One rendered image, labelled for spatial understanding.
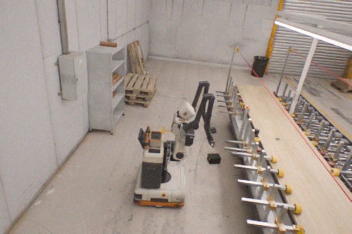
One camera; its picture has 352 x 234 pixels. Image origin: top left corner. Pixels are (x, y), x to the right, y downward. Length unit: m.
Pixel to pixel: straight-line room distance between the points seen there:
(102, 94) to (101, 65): 0.52
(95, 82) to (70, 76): 0.98
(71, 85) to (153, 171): 1.66
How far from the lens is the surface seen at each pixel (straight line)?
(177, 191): 3.40
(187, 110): 2.94
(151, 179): 3.28
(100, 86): 4.68
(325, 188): 3.14
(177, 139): 3.17
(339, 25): 2.62
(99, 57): 4.54
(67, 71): 3.78
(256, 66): 10.10
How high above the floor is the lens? 2.57
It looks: 26 degrees down
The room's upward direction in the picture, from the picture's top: 6 degrees clockwise
